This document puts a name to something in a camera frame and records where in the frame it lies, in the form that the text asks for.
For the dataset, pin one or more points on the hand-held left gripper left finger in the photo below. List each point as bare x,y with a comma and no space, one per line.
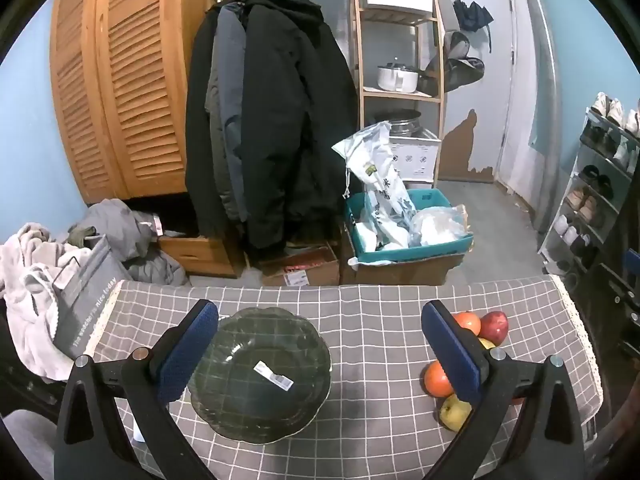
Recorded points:
187,355

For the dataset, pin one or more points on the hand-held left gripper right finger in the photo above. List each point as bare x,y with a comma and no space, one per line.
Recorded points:
452,355

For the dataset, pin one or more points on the orange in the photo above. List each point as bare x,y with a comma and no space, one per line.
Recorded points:
436,379
467,322

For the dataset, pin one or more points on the red apple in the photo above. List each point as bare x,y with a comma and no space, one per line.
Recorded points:
495,326

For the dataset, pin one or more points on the yellow apple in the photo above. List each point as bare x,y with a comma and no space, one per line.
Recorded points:
454,412

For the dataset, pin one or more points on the dark scalloped glass bowl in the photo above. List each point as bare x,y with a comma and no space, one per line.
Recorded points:
250,340

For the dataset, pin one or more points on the grey checked tablecloth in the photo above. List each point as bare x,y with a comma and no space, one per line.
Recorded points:
375,335

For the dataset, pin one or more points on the large cardboard box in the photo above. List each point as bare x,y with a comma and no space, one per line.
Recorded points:
400,272

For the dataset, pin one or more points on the wooden drawer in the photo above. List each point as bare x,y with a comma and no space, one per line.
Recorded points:
200,255

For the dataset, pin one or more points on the teal plastic basket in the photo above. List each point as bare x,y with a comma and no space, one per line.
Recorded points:
415,255

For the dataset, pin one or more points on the grey tote bag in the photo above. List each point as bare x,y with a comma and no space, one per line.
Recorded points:
85,295

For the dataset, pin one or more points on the clear plastic bag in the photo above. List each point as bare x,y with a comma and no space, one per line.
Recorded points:
437,227

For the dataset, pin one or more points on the grey clothing pile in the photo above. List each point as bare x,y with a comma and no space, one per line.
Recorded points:
125,230

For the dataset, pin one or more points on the small cardboard box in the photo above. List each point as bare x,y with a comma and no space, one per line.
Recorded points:
310,267

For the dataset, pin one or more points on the pale fleece robe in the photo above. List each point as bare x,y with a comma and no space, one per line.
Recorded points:
25,270

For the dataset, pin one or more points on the printed white plastic bag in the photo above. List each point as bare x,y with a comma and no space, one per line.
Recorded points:
377,175

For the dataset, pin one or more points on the white drawer box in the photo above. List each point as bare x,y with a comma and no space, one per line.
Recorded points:
417,157

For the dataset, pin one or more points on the shoe rack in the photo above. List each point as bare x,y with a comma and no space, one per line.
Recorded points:
562,185

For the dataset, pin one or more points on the group of shoes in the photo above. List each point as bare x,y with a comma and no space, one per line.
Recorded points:
582,197

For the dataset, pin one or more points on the black jacket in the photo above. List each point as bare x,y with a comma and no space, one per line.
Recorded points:
197,135

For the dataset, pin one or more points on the steel pot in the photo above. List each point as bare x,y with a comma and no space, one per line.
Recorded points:
402,125

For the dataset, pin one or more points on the white door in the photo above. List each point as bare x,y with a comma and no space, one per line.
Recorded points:
520,110

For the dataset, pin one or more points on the wooden shelf rack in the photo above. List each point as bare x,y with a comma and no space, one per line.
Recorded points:
395,96

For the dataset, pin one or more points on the black hooded coat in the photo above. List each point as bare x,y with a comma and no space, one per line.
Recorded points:
290,110

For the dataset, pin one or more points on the wooden louvered wardrobe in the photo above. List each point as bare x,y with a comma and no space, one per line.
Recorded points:
135,85

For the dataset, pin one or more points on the white cooking pot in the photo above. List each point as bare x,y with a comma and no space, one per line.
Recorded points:
397,80

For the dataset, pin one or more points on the grey pipe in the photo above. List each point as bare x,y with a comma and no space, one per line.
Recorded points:
547,85

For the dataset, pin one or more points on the dark hanging bag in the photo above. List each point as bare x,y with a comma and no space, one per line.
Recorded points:
462,67

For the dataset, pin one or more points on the grey jacket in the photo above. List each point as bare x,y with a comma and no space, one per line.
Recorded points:
227,60

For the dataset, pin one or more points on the dark blue umbrella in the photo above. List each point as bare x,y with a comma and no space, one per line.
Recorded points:
472,12

